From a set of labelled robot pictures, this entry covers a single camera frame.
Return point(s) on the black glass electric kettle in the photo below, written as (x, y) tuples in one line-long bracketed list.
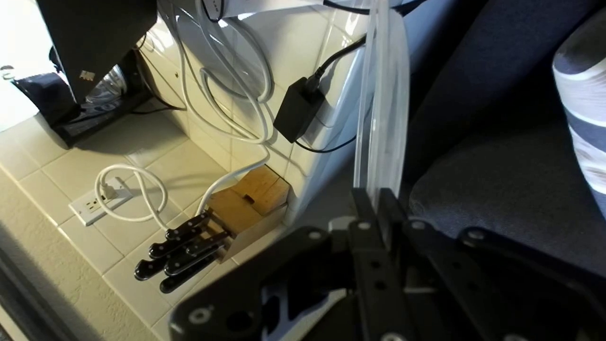
[(97, 72)]

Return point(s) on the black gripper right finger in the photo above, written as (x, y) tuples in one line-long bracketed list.
[(452, 296)]

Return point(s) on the striped blue white pillow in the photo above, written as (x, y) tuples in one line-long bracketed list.
[(580, 76)]

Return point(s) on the navy blue sofa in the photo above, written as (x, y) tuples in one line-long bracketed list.
[(489, 140)]

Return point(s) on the white wall outlet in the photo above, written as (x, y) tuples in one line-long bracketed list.
[(88, 209)]

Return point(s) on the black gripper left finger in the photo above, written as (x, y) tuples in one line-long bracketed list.
[(383, 315)]

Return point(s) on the black power adapter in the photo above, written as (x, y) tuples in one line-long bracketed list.
[(298, 108)]

